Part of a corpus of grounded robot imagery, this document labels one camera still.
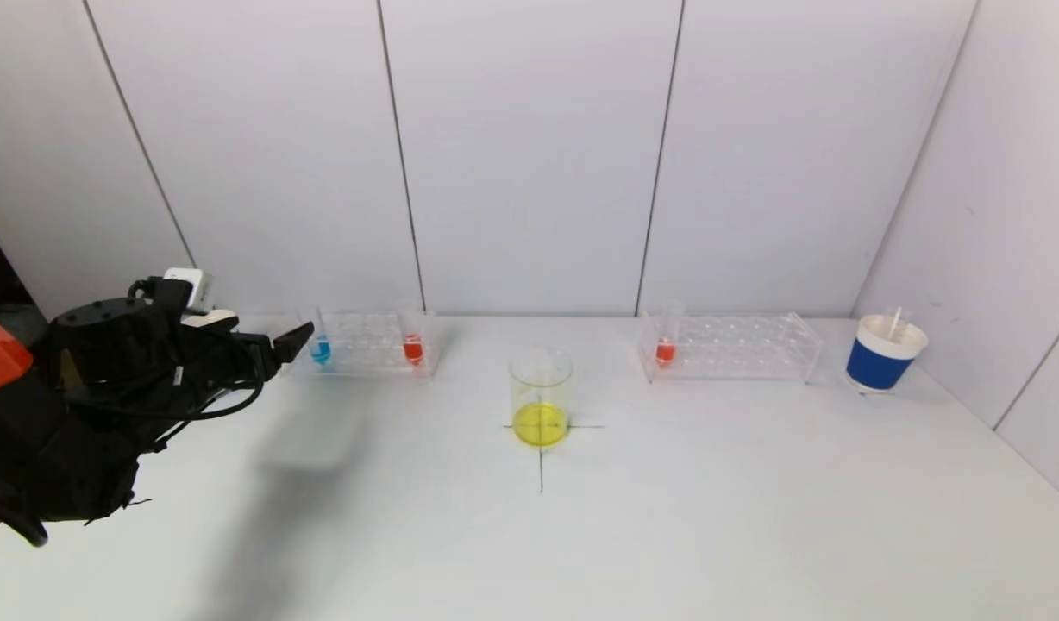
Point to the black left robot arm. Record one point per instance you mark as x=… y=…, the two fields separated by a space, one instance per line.
x=55 y=466

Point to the test tube with red pigment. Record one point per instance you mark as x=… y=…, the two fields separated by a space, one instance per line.
x=413 y=349
x=665 y=352

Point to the test tube with yellow pigment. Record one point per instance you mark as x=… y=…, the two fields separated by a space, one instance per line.
x=897 y=321

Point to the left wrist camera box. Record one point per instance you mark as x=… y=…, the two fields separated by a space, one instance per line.
x=189 y=289

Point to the clear glass beaker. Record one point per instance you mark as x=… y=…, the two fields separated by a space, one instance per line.
x=540 y=423

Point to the clear acrylic test tube rack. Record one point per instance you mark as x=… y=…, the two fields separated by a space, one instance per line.
x=370 y=354
x=736 y=349

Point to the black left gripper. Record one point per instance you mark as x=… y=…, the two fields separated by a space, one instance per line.
x=266 y=354

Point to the test tube with blue pigment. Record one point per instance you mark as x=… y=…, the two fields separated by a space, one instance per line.
x=322 y=349

